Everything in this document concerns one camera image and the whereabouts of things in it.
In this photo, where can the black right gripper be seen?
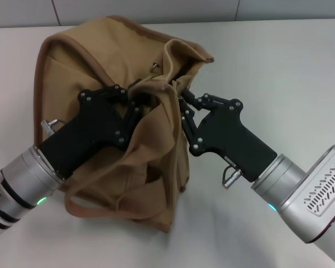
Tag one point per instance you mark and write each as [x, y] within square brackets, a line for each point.
[229, 136]

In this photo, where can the khaki canvas food bag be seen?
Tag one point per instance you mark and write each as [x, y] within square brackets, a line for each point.
[100, 56]

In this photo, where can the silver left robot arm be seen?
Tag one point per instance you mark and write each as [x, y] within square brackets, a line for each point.
[16, 184]

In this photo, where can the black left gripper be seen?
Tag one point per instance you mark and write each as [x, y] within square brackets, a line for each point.
[92, 131]

